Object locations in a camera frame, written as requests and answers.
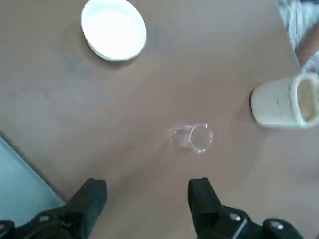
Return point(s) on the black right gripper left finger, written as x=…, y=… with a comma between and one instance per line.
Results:
x=82, y=214

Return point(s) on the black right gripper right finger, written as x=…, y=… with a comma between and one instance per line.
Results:
x=207, y=214

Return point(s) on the clear glass measuring cup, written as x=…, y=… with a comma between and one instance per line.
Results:
x=194, y=138

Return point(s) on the white round bowl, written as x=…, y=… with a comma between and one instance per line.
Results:
x=113, y=30

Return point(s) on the grey rectangular tray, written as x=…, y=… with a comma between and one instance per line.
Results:
x=22, y=179

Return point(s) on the cream mini bin with lid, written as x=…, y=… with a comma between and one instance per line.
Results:
x=271, y=104

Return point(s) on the person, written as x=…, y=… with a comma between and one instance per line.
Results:
x=299, y=30

